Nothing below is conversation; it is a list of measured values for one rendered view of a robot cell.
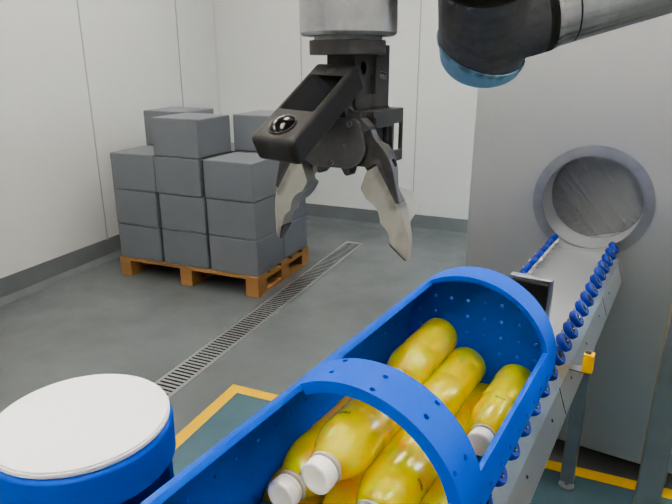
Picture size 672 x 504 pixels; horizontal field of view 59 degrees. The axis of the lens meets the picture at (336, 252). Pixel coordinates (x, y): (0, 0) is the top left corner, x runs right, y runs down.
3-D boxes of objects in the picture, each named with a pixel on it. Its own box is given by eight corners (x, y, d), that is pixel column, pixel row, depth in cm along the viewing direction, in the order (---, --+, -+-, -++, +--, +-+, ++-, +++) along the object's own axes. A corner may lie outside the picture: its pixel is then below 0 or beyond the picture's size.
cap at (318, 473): (343, 486, 65) (334, 496, 64) (314, 482, 67) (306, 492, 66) (334, 454, 64) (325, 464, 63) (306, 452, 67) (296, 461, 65)
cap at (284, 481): (282, 466, 70) (273, 474, 68) (308, 487, 69) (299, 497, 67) (273, 486, 72) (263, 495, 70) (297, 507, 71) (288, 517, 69)
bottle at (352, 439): (425, 415, 79) (357, 502, 64) (380, 413, 83) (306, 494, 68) (413, 367, 78) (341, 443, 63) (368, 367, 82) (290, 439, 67)
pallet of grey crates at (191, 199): (308, 262, 479) (306, 111, 442) (258, 297, 409) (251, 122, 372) (185, 244, 524) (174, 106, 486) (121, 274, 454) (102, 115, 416)
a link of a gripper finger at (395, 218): (450, 234, 58) (402, 153, 59) (426, 249, 53) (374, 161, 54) (425, 248, 60) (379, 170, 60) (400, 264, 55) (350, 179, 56)
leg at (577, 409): (575, 484, 232) (597, 339, 212) (572, 493, 227) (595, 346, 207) (559, 479, 234) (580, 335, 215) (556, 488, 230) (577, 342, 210)
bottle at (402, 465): (419, 455, 82) (353, 546, 67) (403, 408, 81) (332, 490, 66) (466, 453, 78) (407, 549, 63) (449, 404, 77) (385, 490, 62)
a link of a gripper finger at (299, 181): (306, 228, 67) (347, 166, 62) (274, 241, 63) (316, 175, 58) (288, 210, 68) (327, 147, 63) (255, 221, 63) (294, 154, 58)
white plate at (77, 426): (-49, 485, 81) (-47, 493, 81) (162, 460, 86) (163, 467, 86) (15, 381, 106) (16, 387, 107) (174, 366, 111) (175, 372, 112)
